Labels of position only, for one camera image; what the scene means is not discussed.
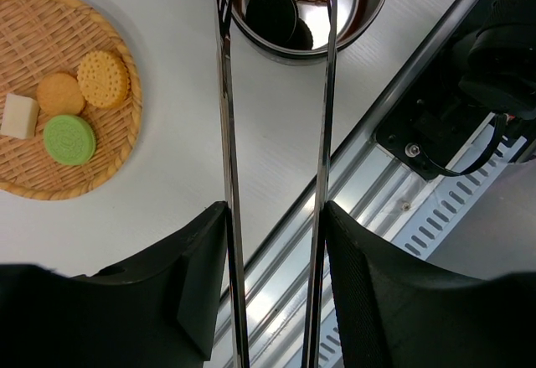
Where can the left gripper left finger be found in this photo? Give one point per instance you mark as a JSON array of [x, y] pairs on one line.
[[154, 309]]

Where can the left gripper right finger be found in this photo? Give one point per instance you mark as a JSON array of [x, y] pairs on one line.
[[319, 260]]

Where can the black sandwich cookie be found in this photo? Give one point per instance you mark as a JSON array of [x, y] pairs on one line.
[[272, 20]]

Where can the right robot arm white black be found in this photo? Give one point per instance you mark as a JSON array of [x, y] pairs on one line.
[[501, 62]]

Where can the steel lunch box bowl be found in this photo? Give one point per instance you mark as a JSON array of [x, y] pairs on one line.
[[310, 40]]

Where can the green sandwich cookie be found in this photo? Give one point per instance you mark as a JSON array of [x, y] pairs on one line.
[[69, 140]]

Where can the yellow round cracker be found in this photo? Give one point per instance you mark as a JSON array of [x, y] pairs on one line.
[[103, 79]]

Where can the plain round biscuit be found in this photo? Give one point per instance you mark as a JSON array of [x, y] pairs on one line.
[[59, 94]]

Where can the white cube food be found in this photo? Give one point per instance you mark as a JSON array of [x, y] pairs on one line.
[[20, 116]]

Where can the woven bamboo tray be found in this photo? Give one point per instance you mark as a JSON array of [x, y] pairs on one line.
[[38, 38]]

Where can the slotted cable duct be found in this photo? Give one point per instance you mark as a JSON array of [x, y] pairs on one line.
[[452, 208]]

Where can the aluminium rail frame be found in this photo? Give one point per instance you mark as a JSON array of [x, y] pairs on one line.
[[461, 111]]

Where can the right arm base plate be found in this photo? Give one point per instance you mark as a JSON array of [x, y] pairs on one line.
[[433, 119]]

